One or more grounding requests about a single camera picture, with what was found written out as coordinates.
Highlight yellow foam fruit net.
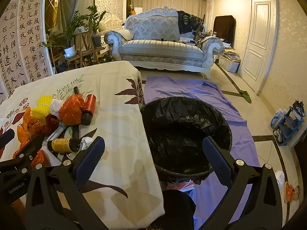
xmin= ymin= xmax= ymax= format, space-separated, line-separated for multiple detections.
xmin=31 ymin=95 xmax=54 ymax=126

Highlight trash bin with black bag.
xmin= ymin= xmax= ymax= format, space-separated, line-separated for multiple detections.
xmin=140 ymin=96 xmax=233 ymax=185

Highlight wooden plant stand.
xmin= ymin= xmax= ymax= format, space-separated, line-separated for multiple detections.
xmin=51 ymin=32 xmax=106 ymax=73

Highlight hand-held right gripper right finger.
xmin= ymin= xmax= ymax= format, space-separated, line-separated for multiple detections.
xmin=203 ymin=136 xmax=283 ymax=230

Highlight orange slippers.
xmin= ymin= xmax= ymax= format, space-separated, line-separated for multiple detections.
xmin=284 ymin=182 xmax=296 ymax=203

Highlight purple floor cloth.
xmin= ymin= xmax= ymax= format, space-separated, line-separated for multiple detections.
xmin=143 ymin=76 xmax=262 ymax=230

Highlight ornate white sofa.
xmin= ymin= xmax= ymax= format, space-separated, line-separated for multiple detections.
xmin=104 ymin=5 xmax=224 ymax=80

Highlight black jacket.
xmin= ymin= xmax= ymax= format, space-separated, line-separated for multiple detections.
xmin=177 ymin=11 xmax=204 ymax=34

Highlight green plant in dark pot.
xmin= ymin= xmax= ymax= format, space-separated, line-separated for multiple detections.
xmin=86 ymin=5 xmax=107 ymax=48

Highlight red white paper packet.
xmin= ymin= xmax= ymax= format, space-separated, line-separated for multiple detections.
xmin=165 ymin=181 xmax=195 ymax=193

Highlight blue shoe rack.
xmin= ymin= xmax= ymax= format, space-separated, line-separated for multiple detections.
xmin=271 ymin=100 xmax=306 ymax=146

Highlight dark red bag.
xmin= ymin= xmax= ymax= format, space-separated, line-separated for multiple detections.
xmin=41 ymin=114 xmax=60 ymax=135

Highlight beige window curtains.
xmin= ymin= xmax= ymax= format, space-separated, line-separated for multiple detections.
xmin=132 ymin=0 xmax=207 ymax=13

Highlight orange plastic bag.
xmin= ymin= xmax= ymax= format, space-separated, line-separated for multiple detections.
xmin=12 ymin=107 xmax=48 ymax=169
xmin=59 ymin=94 xmax=86 ymax=126

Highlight tall plant in white pot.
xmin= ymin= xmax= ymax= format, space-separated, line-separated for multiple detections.
xmin=48 ymin=11 xmax=88 ymax=58

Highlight white small appliance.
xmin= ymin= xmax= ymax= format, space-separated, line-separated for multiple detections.
xmin=275 ymin=171 xmax=286 ymax=190

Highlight calligraphy paper wall hanging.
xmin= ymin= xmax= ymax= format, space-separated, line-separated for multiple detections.
xmin=0 ymin=0 xmax=57 ymax=106

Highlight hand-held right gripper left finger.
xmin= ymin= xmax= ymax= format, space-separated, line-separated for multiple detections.
xmin=25 ymin=136 xmax=108 ymax=230

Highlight small low green plant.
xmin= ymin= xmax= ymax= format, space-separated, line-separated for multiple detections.
xmin=91 ymin=54 xmax=116 ymax=65

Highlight green slippers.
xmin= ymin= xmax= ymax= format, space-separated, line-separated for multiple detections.
xmin=239 ymin=90 xmax=252 ymax=104

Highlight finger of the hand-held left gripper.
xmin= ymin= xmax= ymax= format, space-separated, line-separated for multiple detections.
xmin=0 ymin=135 xmax=46 ymax=173
xmin=0 ymin=129 xmax=15 ymax=150

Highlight black rounded object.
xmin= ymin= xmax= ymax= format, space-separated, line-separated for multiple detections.
xmin=162 ymin=190 xmax=196 ymax=230

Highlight dark clothes pile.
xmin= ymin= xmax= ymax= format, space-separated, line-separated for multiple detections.
xmin=194 ymin=30 xmax=214 ymax=46

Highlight ornate white armchair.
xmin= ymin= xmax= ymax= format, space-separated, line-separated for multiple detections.
xmin=98 ymin=19 xmax=125 ymax=33

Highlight white panelled door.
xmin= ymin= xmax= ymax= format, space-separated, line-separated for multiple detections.
xmin=240 ymin=0 xmax=279 ymax=94

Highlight white paper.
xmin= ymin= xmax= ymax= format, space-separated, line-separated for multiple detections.
xmin=80 ymin=136 xmax=94 ymax=151
xmin=50 ymin=98 xmax=65 ymax=119

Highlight white storage box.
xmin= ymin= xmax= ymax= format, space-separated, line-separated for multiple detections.
xmin=219 ymin=49 xmax=241 ymax=73

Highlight dark brown covered cabinet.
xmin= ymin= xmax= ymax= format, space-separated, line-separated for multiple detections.
xmin=213 ymin=15 xmax=235 ymax=47

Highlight yellow label brown bottle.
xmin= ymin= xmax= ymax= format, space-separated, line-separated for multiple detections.
xmin=47 ymin=136 xmax=81 ymax=154

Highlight grey hanging drape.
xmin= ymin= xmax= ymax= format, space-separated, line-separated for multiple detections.
xmin=51 ymin=0 xmax=96 ymax=33

